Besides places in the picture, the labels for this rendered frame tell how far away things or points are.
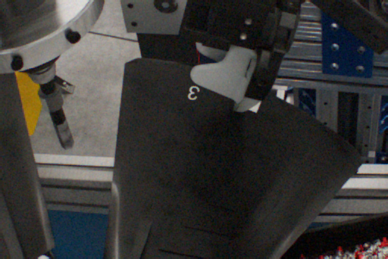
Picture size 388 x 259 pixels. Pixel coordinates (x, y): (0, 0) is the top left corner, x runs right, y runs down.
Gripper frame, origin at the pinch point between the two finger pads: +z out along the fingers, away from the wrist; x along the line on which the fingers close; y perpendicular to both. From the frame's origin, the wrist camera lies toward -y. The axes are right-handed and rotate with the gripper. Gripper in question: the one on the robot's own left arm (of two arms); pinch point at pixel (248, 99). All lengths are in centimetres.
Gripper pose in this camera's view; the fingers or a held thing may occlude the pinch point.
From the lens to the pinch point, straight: 65.6
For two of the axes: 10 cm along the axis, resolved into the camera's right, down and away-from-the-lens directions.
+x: -1.3, 7.6, -6.4
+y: -9.7, -2.2, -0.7
